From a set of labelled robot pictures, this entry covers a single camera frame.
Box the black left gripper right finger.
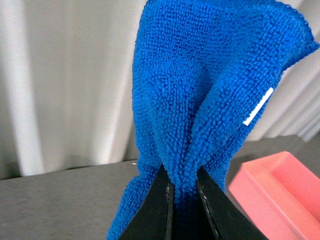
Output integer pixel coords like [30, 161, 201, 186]
[196, 167, 267, 240]

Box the pink plastic tray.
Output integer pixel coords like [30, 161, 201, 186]
[228, 151, 320, 240]

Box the blue microfiber cloth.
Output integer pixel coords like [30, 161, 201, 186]
[106, 0, 319, 240]

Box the white pleated curtain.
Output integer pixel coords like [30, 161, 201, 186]
[0, 0, 320, 181]

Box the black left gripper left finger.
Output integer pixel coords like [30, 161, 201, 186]
[120, 166, 174, 240]

